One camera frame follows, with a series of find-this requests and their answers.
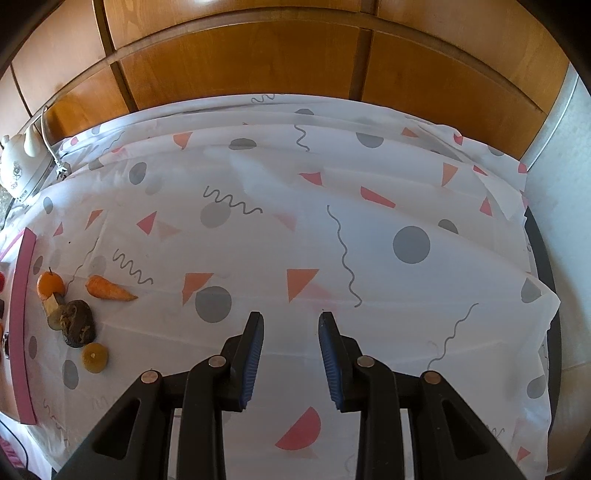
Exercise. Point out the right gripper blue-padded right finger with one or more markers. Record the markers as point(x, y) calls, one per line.
point(449, 440)

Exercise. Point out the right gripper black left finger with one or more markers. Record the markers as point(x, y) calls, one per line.
point(132, 440)

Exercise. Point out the yellow lemon half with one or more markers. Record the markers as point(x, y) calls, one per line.
point(94, 357)

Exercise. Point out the dark brown round fruit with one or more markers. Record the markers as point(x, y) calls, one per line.
point(77, 324)

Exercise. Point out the small orange carrot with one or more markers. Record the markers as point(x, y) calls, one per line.
point(101, 288)

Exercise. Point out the pink shallow cardboard tray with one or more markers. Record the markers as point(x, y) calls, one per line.
point(16, 258)

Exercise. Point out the large orange fruit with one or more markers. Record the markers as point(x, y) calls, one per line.
point(48, 284)

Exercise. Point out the patterned white tablecloth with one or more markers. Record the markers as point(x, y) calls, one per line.
point(411, 234)

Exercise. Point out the white ceramic electric kettle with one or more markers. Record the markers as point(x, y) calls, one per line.
point(22, 162)

